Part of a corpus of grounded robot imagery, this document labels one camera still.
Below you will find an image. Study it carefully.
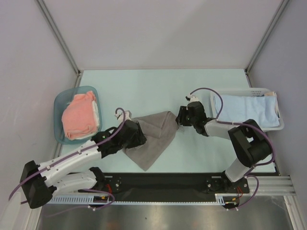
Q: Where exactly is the grey towel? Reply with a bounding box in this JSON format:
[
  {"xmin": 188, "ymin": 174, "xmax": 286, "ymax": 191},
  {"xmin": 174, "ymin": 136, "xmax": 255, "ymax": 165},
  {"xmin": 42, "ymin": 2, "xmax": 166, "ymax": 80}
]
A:
[{"xmin": 123, "ymin": 111, "xmax": 178, "ymax": 171}]

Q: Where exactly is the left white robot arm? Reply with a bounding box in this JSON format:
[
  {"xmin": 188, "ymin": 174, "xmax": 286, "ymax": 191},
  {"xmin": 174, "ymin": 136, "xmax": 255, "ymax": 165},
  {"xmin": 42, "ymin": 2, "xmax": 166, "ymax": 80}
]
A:
[{"xmin": 20, "ymin": 120, "xmax": 147, "ymax": 209}]

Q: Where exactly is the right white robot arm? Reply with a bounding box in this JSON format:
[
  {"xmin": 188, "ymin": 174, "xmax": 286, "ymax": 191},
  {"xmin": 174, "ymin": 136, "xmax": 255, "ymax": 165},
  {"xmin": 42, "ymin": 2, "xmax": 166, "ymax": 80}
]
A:
[{"xmin": 176, "ymin": 101, "xmax": 274, "ymax": 193}]

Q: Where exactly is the pink towel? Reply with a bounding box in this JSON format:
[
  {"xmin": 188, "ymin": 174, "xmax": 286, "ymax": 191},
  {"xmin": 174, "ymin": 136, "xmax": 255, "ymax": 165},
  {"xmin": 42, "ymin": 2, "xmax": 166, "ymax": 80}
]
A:
[{"xmin": 61, "ymin": 91, "xmax": 100, "ymax": 140}]

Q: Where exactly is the white plastic basket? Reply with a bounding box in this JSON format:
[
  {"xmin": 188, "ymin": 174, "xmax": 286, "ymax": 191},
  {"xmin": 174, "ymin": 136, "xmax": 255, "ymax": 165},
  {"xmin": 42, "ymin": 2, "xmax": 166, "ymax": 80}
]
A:
[{"xmin": 210, "ymin": 88, "xmax": 284, "ymax": 132}]

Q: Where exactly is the light blue towel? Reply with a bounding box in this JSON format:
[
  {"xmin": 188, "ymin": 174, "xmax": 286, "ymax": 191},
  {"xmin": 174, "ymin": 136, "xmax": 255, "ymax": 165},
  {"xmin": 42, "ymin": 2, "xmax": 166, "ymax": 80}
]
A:
[{"xmin": 213, "ymin": 94, "xmax": 280, "ymax": 128}]

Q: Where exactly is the teal plastic basin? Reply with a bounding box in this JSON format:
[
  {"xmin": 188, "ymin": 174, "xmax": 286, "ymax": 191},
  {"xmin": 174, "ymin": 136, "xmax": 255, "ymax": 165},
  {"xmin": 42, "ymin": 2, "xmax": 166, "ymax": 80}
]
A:
[{"xmin": 54, "ymin": 86, "xmax": 102, "ymax": 145}]

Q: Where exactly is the beige towel in basket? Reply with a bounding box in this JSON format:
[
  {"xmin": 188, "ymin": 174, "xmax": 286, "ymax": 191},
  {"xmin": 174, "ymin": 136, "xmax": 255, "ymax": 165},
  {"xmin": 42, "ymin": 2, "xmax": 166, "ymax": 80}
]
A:
[{"xmin": 263, "ymin": 91, "xmax": 277, "ymax": 97}]

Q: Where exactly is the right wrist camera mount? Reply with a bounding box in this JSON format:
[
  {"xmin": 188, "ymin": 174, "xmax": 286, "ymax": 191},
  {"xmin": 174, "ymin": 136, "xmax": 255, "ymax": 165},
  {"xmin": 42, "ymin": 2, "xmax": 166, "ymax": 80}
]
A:
[{"xmin": 185, "ymin": 95, "xmax": 199, "ymax": 103}]

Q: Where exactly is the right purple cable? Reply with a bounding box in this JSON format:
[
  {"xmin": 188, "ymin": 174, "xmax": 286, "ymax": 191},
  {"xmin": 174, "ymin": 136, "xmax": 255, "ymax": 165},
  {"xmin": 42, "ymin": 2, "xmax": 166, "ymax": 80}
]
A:
[{"xmin": 188, "ymin": 87, "xmax": 276, "ymax": 210}]

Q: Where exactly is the purple cable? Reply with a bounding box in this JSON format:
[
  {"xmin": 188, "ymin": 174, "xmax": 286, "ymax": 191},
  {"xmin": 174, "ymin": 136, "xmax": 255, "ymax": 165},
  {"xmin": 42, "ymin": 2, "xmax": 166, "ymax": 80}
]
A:
[
  {"xmin": 188, "ymin": 87, "xmax": 276, "ymax": 210},
  {"xmin": 8, "ymin": 107, "xmax": 130, "ymax": 213}
]

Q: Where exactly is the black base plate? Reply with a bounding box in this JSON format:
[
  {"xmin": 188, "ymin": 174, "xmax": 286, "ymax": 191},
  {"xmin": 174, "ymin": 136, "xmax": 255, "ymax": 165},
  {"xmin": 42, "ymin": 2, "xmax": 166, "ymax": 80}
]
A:
[{"xmin": 94, "ymin": 172, "xmax": 249, "ymax": 196}]

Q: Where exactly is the white slotted cable duct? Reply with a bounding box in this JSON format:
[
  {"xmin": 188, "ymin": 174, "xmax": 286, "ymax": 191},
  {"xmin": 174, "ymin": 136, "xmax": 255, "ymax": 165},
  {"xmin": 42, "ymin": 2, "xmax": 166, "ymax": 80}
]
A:
[{"xmin": 48, "ymin": 194, "xmax": 239, "ymax": 206}]

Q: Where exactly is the aluminium rail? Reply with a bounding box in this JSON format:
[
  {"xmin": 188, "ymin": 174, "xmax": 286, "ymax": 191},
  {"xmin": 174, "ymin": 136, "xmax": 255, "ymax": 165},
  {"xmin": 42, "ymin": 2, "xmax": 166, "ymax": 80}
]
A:
[{"xmin": 244, "ymin": 175, "xmax": 296, "ymax": 196}]

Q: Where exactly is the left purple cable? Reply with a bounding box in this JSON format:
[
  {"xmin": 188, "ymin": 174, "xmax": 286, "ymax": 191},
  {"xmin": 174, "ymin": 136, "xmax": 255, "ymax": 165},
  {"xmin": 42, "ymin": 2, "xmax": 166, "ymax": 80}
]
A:
[{"xmin": 8, "ymin": 107, "xmax": 130, "ymax": 213}]

